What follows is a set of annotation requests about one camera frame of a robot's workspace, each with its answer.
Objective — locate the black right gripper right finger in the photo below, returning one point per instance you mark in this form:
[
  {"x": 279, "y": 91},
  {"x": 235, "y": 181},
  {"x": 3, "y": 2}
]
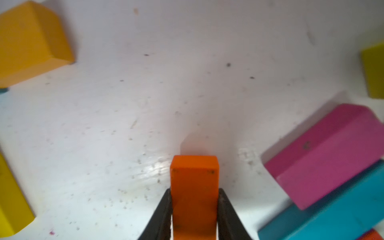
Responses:
[{"x": 230, "y": 226}]

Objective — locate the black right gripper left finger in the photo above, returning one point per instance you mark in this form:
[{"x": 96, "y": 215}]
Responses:
[{"x": 159, "y": 225}]

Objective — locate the orange block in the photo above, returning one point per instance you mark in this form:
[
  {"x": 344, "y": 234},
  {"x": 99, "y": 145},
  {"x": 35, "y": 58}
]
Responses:
[{"x": 195, "y": 192}]

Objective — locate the small teal block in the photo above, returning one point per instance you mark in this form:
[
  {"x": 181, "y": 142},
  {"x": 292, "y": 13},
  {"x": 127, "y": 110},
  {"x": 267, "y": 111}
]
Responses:
[{"x": 4, "y": 90}]

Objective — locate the lime yellow block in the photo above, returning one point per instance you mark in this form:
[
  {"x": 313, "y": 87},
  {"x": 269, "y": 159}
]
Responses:
[{"x": 373, "y": 65}]

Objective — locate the small amber block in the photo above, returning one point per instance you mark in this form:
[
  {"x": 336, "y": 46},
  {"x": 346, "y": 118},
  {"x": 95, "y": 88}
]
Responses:
[{"x": 33, "y": 42}]

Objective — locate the teal long block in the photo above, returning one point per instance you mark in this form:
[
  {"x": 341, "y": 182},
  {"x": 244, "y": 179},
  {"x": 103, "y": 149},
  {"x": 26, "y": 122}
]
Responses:
[{"x": 345, "y": 214}]

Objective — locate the red block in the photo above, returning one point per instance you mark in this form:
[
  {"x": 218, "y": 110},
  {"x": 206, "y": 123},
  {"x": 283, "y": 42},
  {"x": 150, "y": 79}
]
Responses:
[{"x": 371, "y": 235}]

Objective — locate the magenta block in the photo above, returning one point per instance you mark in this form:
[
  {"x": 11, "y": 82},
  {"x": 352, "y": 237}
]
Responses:
[{"x": 341, "y": 145}]

